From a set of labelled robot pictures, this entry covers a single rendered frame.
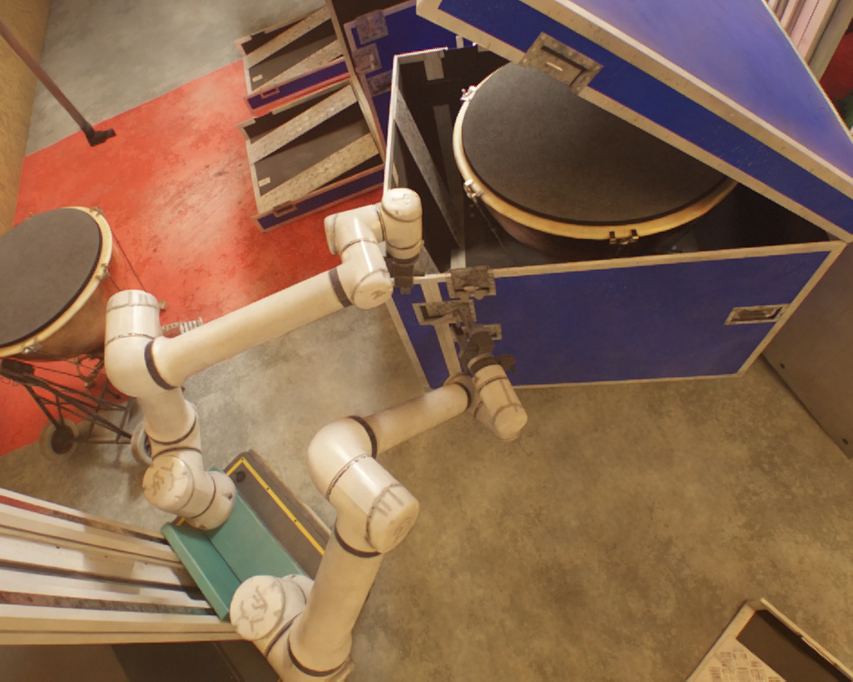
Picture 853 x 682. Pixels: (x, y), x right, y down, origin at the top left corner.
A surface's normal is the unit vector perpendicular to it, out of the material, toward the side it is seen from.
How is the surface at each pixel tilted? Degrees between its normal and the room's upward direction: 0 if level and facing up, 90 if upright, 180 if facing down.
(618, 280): 90
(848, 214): 90
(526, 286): 90
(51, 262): 0
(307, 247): 0
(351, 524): 49
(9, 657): 0
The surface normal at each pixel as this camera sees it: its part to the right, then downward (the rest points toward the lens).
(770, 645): -0.22, -0.54
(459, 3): -0.04, 0.85
